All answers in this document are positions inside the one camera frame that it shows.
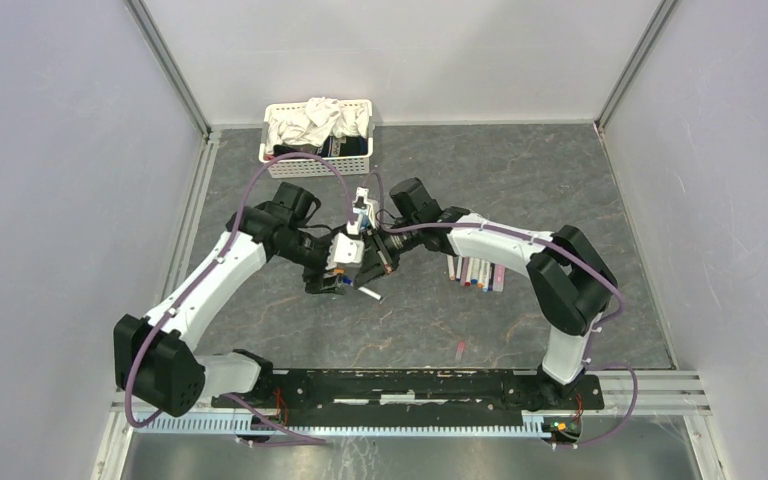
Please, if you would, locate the blue capped marker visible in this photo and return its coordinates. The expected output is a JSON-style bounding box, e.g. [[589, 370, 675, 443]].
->
[[481, 261, 493, 292]]

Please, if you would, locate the white plastic basket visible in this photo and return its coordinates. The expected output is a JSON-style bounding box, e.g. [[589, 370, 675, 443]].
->
[[257, 97, 374, 175]]

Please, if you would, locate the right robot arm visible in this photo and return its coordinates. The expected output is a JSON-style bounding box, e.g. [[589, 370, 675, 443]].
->
[[352, 178, 625, 408]]

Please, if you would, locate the black box in basket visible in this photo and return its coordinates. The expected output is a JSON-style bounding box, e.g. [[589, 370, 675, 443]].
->
[[272, 135, 367, 161]]

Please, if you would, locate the white crumpled cloth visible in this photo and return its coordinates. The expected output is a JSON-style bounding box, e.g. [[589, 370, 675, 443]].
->
[[264, 97, 372, 152]]

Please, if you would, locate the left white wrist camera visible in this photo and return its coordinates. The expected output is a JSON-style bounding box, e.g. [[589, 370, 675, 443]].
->
[[327, 233, 365, 269]]

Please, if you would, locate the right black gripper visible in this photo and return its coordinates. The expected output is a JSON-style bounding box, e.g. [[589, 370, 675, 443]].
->
[[355, 217, 421, 287]]

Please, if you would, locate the peach capped marker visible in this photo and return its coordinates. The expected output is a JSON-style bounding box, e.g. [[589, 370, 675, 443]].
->
[[356, 287, 383, 303]]

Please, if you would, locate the pink translucent cap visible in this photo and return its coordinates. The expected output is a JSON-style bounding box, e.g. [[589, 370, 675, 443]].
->
[[455, 341, 466, 361]]

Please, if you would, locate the pink thin marker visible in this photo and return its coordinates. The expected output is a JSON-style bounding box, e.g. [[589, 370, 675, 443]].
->
[[460, 257, 471, 286]]

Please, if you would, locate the orange capped marker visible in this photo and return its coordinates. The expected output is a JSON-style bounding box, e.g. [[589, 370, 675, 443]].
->
[[471, 259, 485, 289]]

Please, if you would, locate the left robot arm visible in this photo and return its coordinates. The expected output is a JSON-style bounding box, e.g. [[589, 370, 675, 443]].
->
[[113, 182, 336, 417]]

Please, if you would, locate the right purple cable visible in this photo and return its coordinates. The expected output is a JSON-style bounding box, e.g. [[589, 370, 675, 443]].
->
[[361, 169, 640, 452]]

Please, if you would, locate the purple cable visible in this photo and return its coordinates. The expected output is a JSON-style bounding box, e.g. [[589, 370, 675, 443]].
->
[[361, 169, 640, 452], [124, 152, 363, 448]]

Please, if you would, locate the pink highlighter pen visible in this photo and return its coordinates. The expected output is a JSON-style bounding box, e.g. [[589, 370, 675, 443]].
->
[[488, 264, 505, 292]]

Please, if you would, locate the aluminium frame rail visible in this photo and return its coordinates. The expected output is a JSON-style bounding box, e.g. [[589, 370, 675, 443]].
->
[[142, 367, 712, 438]]

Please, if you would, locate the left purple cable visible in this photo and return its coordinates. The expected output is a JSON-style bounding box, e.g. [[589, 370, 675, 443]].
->
[[124, 152, 363, 448]]

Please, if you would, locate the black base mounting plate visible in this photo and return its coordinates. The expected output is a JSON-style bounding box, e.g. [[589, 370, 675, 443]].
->
[[242, 369, 605, 427]]

